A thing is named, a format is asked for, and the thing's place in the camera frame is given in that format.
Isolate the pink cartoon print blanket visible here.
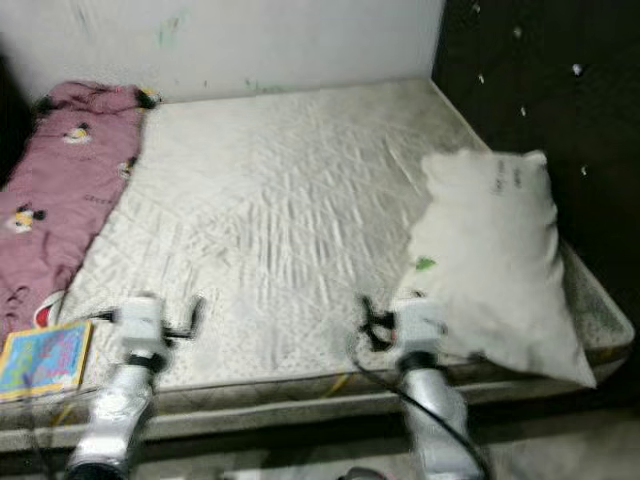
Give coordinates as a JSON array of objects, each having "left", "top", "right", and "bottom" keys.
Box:
[{"left": 0, "top": 82, "right": 161, "bottom": 336}]

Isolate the black tufted headboard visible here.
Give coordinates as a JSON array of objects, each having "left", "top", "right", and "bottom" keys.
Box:
[{"left": 432, "top": 0, "right": 640, "bottom": 341}]

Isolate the white pillow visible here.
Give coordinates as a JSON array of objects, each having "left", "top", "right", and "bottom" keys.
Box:
[{"left": 400, "top": 150, "right": 599, "bottom": 391}]

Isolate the beige quilted mattress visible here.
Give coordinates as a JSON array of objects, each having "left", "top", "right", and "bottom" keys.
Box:
[{"left": 0, "top": 78, "right": 636, "bottom": 461}]

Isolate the colourful picture book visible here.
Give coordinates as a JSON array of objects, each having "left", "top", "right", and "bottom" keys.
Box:
[{"left": 0, "top": 319, "right": 93, "bottom": 403}]

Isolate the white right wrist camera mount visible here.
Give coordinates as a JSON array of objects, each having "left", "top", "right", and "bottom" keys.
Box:
[{"left": 395, "top": 297, "right": 449, "bottom": 356}]

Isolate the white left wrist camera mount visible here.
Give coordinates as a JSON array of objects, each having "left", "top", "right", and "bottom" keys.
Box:
[{"left": 118, "top": 297, "right": 173, "bottom": 356}]

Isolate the long black left arm cable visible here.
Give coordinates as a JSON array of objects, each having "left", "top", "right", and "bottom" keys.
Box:
[{"left": 50, "top": 310, "right": 121, "bottom": 480}]

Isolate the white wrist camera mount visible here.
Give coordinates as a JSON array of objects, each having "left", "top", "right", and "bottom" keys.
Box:
[
  {"left": 118, "top": 297, "right": 173, "bottom": 356},
  {"left": 395, "top": 297, "right": 449, "bottom": 356}
]

